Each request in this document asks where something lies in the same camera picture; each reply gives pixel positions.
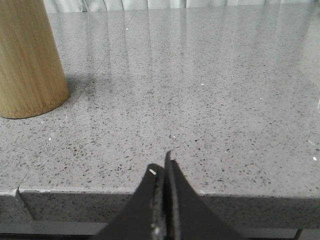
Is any grey pleated curtain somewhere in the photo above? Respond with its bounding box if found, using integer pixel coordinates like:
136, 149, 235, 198
44, 0, 311, 13

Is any bamboo cylindrical holder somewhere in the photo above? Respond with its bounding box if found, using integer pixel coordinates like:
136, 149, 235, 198
0, 0, 70, 119

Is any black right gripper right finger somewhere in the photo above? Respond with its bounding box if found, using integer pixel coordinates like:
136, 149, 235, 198
164, 151, 245, 240

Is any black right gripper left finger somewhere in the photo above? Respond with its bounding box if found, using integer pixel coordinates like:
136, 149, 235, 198
95, 163, 165, 240

